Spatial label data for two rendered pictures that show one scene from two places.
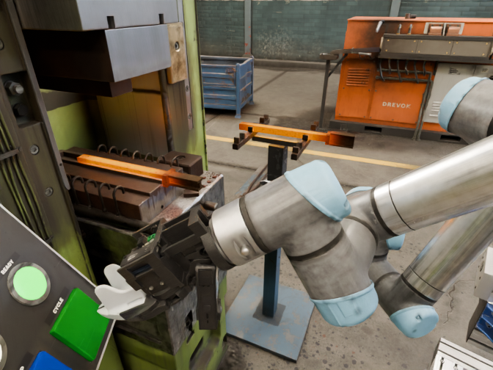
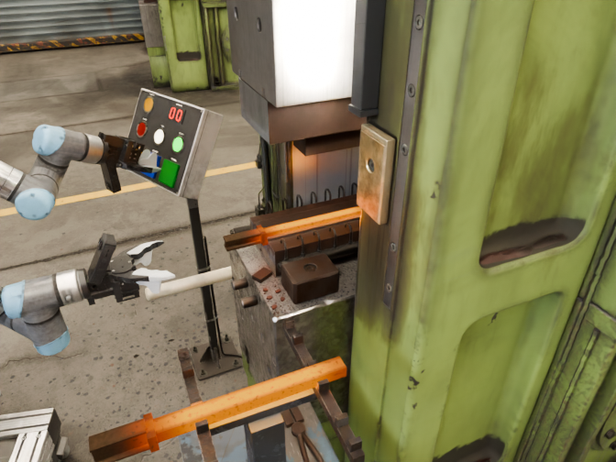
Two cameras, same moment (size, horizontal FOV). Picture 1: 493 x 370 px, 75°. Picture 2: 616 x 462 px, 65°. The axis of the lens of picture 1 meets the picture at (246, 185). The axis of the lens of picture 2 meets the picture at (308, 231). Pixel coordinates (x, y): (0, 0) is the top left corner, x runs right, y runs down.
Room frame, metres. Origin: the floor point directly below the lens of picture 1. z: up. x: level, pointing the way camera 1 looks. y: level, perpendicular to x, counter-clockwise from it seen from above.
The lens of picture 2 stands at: (1.57, -0.45, 1.67)
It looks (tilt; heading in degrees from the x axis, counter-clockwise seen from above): 33 degrees down; 134
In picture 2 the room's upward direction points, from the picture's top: straight up
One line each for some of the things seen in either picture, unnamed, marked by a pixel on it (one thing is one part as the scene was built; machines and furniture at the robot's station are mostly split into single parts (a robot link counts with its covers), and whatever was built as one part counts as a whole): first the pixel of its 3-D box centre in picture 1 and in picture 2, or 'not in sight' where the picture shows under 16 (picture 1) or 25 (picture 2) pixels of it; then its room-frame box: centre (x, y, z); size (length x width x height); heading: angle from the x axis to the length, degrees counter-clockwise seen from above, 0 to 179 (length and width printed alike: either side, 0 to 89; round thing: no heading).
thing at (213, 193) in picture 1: (129, 239); (342, 308); (0.89, 0.41, 0.69); 0.56 x 0.38 x 0.45; 68
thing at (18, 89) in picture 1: (18, 99); not in sight; (0.63, 0.44, 1.24); 0.03 x 0.03 x 0.07; 68
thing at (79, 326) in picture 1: (81, 324); (170, 173); (0.31, 0.24, 1.01); 0.07 x 0.05 x 0.07; 3
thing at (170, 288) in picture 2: not in sight; (210, 278); (0.40, 0.27, 0.62); 0.44 x 0.05 x 0.05; 68
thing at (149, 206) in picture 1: (103, 180); (333, 225); (0.83, 0.42, 0.96); 0.42 x 0.20 x 0.09; 68
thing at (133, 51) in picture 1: (70, 46); (336, 97); (0.83, 0.42, 1.32); 0.42 x 0.20 x 0.10; 68
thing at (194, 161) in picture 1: (180, 167); (310, 278); (0.94, 0.21, 0.95); 0.12 x 0.08 x 0.06; 68
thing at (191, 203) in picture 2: not in sight; (201, 263); (0.21, 0.36, 0.54); 0.04 x 0.04 x 1.08; 68
